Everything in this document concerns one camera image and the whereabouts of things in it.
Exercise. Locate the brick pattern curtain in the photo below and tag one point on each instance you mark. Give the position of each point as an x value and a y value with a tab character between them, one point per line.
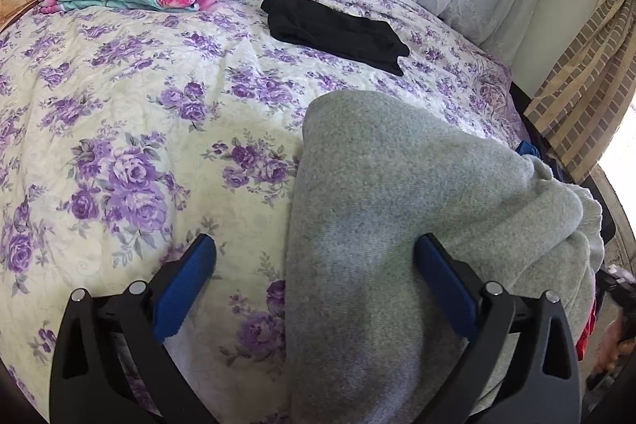
586	81

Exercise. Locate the purple floral bedspread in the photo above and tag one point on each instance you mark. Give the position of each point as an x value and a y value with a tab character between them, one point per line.
149	106

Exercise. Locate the red garment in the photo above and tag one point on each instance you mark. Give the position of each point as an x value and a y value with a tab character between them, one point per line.
589	329

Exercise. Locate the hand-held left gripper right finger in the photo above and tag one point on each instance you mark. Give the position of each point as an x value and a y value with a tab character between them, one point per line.
444	280

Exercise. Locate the grey pants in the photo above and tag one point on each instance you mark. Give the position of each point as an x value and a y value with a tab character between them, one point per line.
387	185

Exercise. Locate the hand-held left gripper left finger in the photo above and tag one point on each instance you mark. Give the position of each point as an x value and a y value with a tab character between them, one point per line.
189	280

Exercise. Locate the blue garment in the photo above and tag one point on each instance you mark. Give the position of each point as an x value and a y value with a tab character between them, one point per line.
527	149

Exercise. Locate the black garment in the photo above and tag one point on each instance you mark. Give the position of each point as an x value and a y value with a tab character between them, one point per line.
328	29

